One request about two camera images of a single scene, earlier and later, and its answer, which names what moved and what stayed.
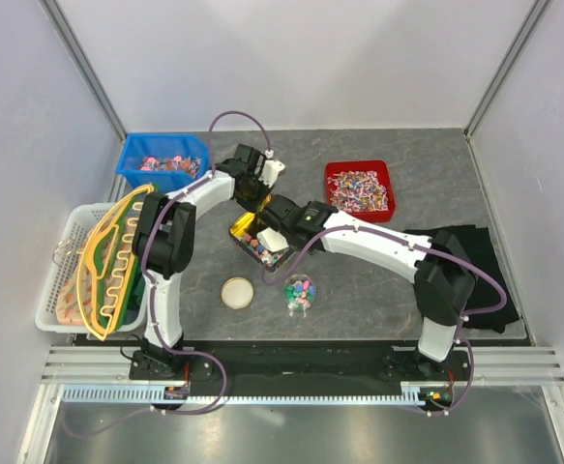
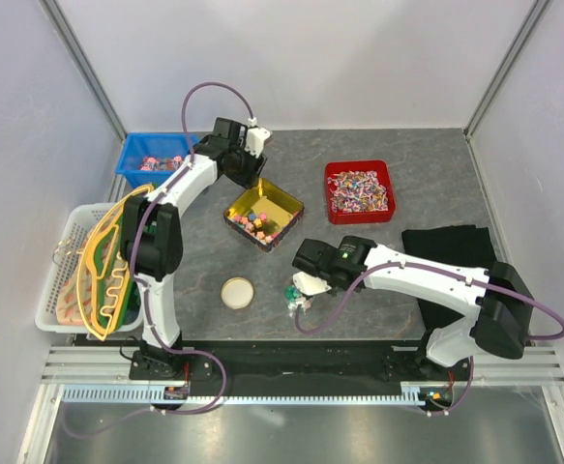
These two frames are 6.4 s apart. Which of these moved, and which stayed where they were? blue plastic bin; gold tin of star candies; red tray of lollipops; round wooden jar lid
Moved: gold tin of star candies
Stayed: blue plastic bin; red tray of lollipops; round wooden jar lid
